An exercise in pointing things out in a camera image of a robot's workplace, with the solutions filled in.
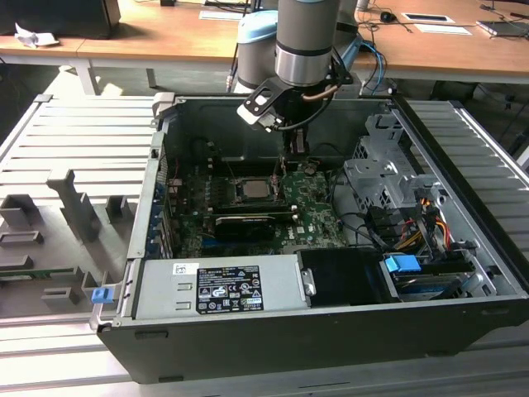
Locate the silver topped CPU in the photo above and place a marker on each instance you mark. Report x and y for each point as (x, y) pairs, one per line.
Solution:
(256, 188)

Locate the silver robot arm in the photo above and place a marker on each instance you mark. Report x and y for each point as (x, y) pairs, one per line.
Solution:
(306, 37)

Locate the CPU socket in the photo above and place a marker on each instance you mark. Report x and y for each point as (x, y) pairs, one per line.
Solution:
(237, 191)

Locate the blue expansion slot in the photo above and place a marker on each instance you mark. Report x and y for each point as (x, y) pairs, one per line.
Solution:
(231, 245)

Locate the round coin battery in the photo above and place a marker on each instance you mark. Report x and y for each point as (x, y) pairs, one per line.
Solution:
(309, 168)

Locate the silver perforated drive cage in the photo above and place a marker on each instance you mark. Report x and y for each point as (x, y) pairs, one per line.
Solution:
(372, 178)

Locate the green motherboard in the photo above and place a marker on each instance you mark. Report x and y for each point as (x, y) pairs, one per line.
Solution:
(318, 215)

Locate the black computer mouse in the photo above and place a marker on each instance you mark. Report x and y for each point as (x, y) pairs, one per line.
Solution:
(387, 16)

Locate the black graphics card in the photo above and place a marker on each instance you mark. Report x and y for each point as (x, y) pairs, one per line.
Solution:
(244, 227)

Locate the wooden desk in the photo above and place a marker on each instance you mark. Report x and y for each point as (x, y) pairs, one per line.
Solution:
(165, 33)

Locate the white paper sheet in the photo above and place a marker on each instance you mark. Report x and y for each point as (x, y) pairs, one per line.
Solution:
(444, 29)

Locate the hard disk in blue carrier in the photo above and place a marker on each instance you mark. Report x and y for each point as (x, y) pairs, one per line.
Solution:
(401, 264)

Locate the grey flat notebook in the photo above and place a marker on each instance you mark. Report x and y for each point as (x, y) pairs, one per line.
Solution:
(502, 28)

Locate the grey power supply unit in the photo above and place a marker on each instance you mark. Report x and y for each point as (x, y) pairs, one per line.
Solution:
(165, 289)

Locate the black PC case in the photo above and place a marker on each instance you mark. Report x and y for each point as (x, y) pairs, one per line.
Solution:
(289, 343)

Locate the grey parts rack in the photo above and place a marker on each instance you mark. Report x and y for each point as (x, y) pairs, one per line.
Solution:
(74, 198)

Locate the black monitor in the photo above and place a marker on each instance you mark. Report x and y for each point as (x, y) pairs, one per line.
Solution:
(62, 16)

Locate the crumpled white paper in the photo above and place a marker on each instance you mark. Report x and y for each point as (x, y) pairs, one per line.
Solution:
(35, 38)

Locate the blue plastic latch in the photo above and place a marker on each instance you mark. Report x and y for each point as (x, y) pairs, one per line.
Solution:
(100, 297)

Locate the green RAM stick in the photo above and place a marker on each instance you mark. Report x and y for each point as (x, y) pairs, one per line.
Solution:
(37, 273)

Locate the black bracket with camera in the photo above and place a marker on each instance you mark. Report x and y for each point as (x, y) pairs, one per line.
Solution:
(258, 101)

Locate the black plastic air duct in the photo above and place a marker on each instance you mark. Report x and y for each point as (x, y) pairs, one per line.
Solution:
(343, 277)

